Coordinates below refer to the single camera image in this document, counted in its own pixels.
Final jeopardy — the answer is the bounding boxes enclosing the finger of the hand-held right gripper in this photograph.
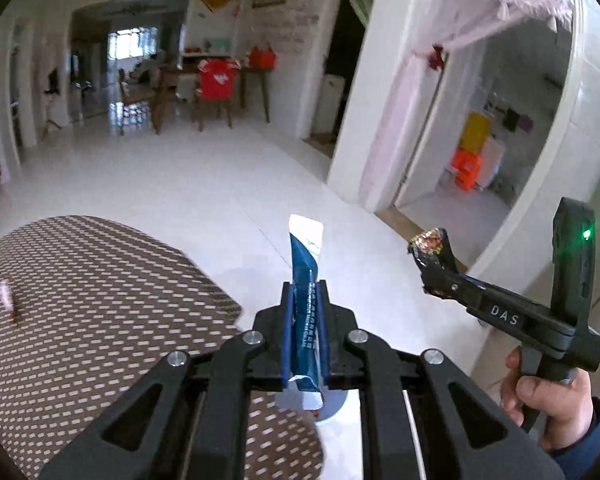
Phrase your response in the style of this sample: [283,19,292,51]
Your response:
[420,245,473,306]

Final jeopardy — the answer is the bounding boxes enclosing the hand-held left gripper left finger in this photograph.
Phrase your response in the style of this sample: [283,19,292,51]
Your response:
[39,280,297,480]

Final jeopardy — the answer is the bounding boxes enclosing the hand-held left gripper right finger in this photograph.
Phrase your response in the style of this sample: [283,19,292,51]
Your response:
[316,280,566,480]

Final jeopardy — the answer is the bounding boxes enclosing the dark colourful wrapper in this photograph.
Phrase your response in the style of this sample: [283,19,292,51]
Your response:
[406,227,451,298]

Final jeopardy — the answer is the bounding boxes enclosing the blue white wrapper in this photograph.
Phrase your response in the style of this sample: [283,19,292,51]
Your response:
[275,214,326,411]

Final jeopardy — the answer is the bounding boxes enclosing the person's right forearm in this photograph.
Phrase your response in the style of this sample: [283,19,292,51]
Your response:
[550,397,600,473]

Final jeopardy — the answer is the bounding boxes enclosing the person's right hand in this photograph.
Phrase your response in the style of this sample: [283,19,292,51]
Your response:
[500,347,595,453]

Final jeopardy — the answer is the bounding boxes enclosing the orange plastic stools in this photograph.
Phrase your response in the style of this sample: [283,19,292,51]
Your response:
[450,149,482,191]

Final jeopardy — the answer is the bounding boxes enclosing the yellow container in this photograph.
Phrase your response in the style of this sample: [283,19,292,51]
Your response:
[460,112,491,153]

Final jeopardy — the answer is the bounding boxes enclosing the brown polka dot tablecloth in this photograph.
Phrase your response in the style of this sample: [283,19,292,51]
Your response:
[0,215,326,480]

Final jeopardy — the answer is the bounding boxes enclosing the white cabinet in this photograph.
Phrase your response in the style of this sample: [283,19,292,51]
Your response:
[314,74,346,136]

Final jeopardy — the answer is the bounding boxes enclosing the wooden chair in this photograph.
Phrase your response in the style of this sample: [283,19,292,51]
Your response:
[117,67,166,136]
[195,60,236,131]

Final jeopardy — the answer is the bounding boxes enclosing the red shirt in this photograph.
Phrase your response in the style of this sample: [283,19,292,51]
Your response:
[197,58,241,100]

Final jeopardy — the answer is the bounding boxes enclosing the wooden dining table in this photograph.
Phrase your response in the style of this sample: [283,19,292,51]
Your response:
[157,62,271,133]

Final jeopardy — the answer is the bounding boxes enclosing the red basket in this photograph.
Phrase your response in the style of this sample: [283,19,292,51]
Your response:
[249,45,277,70]

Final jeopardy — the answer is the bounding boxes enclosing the pink lace curtain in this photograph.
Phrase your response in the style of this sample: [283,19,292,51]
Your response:
[360,0,581,206]

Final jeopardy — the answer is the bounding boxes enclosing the small pink wrapper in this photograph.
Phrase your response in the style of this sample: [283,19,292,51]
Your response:
[0,280,18,321]

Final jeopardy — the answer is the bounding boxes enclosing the group of wall paper sheets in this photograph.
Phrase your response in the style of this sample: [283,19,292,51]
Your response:
[250,0,326,53]

